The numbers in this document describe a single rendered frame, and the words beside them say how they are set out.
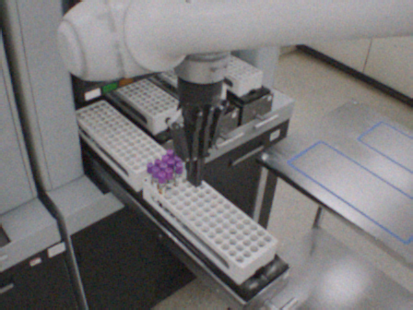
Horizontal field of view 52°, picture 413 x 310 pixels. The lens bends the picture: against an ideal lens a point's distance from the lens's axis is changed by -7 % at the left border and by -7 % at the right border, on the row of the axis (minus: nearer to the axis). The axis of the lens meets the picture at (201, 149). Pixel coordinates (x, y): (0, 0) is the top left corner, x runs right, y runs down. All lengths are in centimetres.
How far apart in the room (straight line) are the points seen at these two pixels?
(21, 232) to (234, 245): 50
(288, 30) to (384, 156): 80
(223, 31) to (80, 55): 17
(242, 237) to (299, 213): 131
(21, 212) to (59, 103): 28
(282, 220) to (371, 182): 104
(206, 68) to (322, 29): 27
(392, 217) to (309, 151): 27
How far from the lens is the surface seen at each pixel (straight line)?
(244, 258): 81
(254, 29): 45
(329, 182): 107
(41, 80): 96
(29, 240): 107
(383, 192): 109
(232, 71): 135
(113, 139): 106
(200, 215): 89
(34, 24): 91
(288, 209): 215
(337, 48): 338
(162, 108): 116
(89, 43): 51
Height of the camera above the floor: 150
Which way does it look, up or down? 38 degrees down
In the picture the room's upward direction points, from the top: 4 degrees clockwise
